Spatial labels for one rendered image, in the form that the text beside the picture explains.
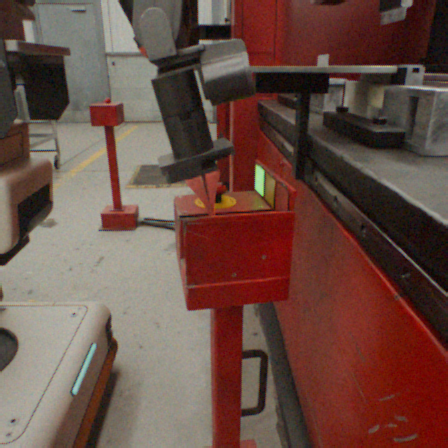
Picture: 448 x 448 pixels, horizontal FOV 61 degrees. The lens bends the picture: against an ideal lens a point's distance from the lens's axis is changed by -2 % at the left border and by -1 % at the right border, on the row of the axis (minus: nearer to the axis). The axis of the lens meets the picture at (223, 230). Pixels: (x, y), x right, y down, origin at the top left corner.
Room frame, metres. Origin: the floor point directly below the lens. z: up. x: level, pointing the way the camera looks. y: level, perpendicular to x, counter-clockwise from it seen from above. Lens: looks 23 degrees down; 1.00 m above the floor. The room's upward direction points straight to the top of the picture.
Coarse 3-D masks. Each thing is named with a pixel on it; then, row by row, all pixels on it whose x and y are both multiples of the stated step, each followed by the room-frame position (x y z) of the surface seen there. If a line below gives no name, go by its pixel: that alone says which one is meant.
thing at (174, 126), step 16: (192, 112) 0.51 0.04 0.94; (176, 128) 0.50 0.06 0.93; (192, 128) 0.50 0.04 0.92; (208, 128) 0.52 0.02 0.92; (176, 144) 0.50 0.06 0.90; (192, 144) 0.50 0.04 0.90; (208, 144) 0.51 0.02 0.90; (224, 144) 0.52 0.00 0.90; (160, 160) 0.52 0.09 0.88; (176, 160) 0.50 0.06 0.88; (192, 160) 0.49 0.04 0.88; (208, 160) 0.51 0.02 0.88
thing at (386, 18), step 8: (384, 0) 0.85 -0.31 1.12; (392, 0) 0.81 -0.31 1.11; (400, 0) 0.78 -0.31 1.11; (408, 0) 0.77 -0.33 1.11; (384, 8) 0.84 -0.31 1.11; (392, 8) 0.81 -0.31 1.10; (400, 8) 0.79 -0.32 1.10; (384, 16) 0.86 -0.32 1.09; (392, 16) 0.82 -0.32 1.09; (400, 16) 0.79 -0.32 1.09
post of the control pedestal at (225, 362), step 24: (216, 312) 0.56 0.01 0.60; (240, 312) 0.57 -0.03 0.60; (216, 336) 0.56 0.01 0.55; (240, 336) 0.57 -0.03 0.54; (216, 360) 0.56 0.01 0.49; (240, 360) 0.57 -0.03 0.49; (216, 384) 0.56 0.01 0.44; (240, 384) 0.57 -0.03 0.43; (216, 408) 0.56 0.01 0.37; (240, 408) 0.57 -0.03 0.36; (216, 432) 0.56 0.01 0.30; (240, 432) 0.57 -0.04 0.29
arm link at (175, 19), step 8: (136, 0) 0.51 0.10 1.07; (144, 0) 0.51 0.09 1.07; (152, 0) 0.51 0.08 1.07; (160, 0) 0.51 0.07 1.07; (168, 0) 0.51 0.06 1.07; (176, 0) 0.50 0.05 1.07; (184, 0) 0.52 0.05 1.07; (136, 8) 0.51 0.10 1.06; (144, 8) 0.51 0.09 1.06; (160, 8) 0.51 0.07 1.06; (168, 8) 0.50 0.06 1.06; (176, 8) 0.50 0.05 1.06; (184, 8) 0.56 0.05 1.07; (136, 16) 0.51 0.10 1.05; (168, 16) 0.50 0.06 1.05; (176, 16) 0.50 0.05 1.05; (184, 16) 0.55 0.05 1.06; (136, 24) 0.51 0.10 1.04; (176, 24) 0.50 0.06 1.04; (184, 24) 0.54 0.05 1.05; (136, 32) 0.50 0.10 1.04; (176, 32) 0.50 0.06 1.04; (184, 32) 0.53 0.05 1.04; (176, 40) 0.50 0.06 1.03; (184, 40) 0.54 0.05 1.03
